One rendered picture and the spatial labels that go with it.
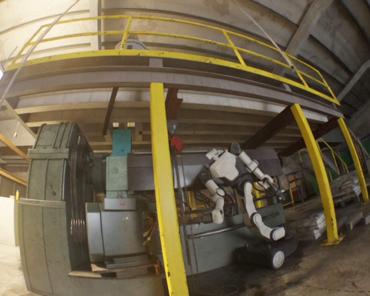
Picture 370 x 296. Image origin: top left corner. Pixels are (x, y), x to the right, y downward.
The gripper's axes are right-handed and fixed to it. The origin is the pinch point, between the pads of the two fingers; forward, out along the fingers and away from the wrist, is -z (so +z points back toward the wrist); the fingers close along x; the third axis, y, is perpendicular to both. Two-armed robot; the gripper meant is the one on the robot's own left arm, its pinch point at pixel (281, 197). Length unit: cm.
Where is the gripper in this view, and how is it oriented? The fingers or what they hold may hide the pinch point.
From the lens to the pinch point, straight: 193.1
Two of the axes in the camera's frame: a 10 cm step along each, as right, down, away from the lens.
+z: -6.7, -6.9, 2.8
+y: 7.2, -6.9, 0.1
